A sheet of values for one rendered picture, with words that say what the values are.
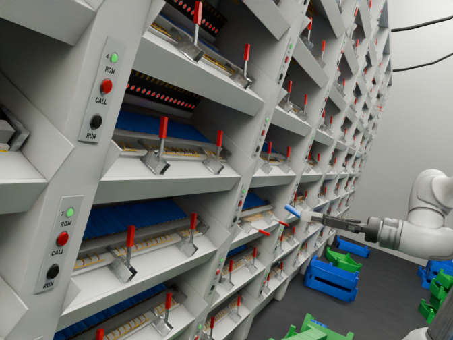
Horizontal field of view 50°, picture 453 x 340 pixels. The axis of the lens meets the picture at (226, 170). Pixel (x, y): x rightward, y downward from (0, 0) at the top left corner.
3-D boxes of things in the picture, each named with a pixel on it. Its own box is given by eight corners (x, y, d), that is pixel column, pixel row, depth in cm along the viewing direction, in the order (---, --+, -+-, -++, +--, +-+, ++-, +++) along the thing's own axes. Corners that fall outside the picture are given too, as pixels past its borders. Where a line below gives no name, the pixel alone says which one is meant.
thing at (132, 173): (230, 189, 120) (265, 148, 117) (79, 206, 63) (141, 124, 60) (174, 137, 125) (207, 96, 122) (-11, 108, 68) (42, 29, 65)
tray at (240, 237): (274, 230, 188) (290, 212, 186) (220, 255, 131) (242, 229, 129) (236, 195, 193) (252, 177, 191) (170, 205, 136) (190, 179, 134)
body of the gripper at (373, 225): (382, 217, 147) (352, 211, 150) (381, 220, 139) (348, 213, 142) (378, 241, 147) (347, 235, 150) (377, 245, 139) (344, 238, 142)
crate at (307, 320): (304, 332, 226) (310, 316, 228) (346, 351, 220) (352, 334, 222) (299, 331, 199) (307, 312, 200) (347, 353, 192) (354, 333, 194)
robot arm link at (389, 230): (402, 221, 137) (381, 216, 139) (396, 253, 137) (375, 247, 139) (402, 218, 145) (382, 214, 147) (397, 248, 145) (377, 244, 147)
